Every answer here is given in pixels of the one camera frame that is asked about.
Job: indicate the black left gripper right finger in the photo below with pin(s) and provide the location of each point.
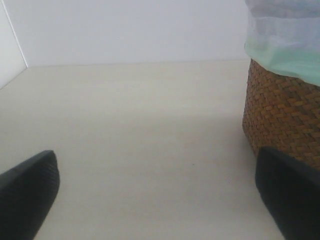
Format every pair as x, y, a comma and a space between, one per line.
290, 190

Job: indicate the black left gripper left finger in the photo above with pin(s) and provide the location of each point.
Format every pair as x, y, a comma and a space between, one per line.
27, 193

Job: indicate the woven wicker waste basket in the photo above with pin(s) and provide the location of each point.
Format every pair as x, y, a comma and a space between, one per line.
283, 113

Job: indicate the white plastic bin liner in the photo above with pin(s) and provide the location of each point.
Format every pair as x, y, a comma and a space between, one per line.
293, 24

